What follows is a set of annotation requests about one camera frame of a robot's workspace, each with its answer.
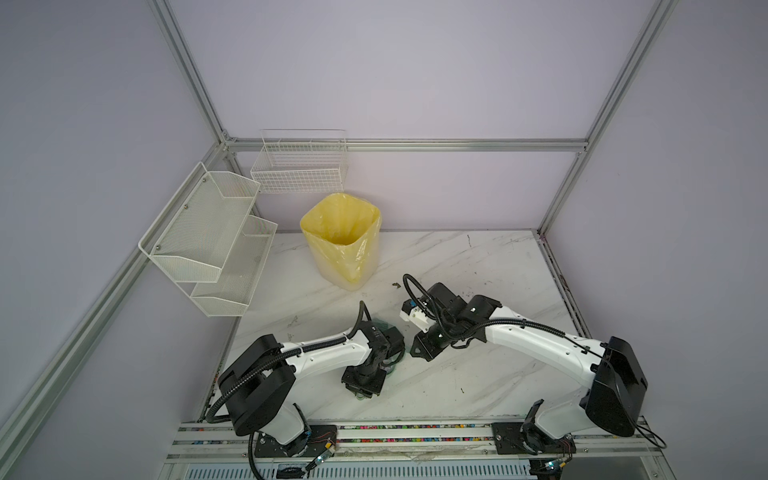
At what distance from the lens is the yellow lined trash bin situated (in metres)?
0.86

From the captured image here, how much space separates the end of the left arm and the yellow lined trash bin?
30 centimetres

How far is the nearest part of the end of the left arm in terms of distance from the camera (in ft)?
2.27
